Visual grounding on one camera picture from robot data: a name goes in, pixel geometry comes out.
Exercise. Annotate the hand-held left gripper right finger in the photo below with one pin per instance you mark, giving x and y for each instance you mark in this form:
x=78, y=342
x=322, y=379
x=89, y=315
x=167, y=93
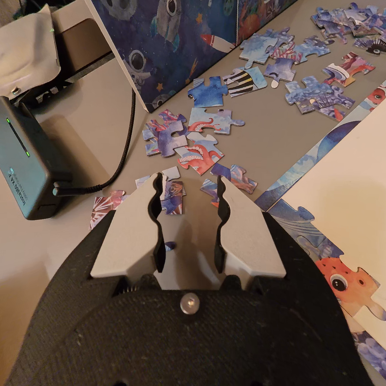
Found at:
x=250, y=241

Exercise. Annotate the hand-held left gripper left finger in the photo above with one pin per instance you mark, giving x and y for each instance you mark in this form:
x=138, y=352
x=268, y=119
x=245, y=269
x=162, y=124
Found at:
x=129, y=238

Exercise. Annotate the blue wavy jigsaw piece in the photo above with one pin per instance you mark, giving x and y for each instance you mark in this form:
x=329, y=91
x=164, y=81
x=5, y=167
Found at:
x=301, y=226

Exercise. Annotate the dark blue coral jigsaw piece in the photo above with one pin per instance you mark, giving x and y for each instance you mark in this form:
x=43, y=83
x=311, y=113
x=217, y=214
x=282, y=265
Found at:
x=173, y=199

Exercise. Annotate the orange pufferfish jigsaw piece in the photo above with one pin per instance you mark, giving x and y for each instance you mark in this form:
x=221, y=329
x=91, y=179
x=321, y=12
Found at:
x=340, y=277

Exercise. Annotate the red octopus jigsaw piece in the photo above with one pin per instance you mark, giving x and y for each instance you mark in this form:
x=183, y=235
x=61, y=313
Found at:
x=199, y=156

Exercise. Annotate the cream puzzle frame tray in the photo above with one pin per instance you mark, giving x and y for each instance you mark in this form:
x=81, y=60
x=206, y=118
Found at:
x=346, y=181

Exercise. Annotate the pale blue tentacle jigsaw piece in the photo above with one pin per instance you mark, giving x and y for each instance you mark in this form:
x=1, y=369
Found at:
x=215, y=120

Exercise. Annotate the pile of puzzle pieces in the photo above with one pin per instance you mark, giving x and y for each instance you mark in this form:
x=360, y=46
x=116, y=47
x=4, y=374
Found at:
x=316, y=96

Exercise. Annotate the black flat device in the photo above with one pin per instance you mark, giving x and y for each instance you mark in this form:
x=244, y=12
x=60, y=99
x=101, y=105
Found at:
x=21, y=162

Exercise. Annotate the illustrated animal puzzle box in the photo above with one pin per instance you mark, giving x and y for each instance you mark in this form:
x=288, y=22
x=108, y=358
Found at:
x=166, y=45

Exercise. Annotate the silver foil pouch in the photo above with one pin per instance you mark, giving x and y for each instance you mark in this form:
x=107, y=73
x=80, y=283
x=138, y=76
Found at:
x=27, y=54

